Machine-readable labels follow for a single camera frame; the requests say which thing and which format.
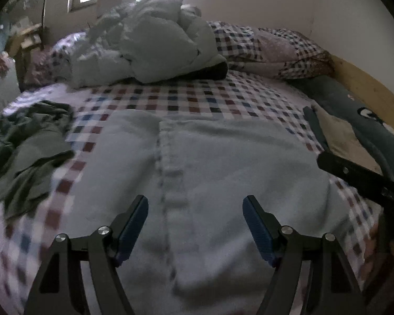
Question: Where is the dark green garment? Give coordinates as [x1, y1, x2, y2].
[0, 100, 76, 221]

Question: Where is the thin dark pole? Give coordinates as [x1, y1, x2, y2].
[41, 0, 52, 48]

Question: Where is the checkered bed sheet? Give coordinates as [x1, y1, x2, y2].
[0, 31, 386, 315]

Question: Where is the wooden bed board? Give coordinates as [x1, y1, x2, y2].
[329, 53, 394, 136]

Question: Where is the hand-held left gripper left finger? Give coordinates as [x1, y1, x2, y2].
[23, 194, 150, 315]

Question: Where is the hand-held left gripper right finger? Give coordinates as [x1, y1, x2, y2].
[242, 194, 368, 315]

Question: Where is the grey-green plush toy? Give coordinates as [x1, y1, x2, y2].
[291, 75, 394, 185]

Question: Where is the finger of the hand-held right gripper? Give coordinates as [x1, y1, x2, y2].
[303, 106, 394, 206]

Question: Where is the checkered pillow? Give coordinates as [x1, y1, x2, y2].
[206, 20, 336, 80]

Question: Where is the person's right hand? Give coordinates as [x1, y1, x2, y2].
[361, 224, 394, 300]

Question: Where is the white cabinet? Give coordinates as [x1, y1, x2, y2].
[0, 58, 21, 116]

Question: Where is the pale grey-green garment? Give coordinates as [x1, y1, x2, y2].
[57, 110, 358, 315]

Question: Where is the pale green duvet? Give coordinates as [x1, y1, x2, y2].
[57, 0, 229, 89]

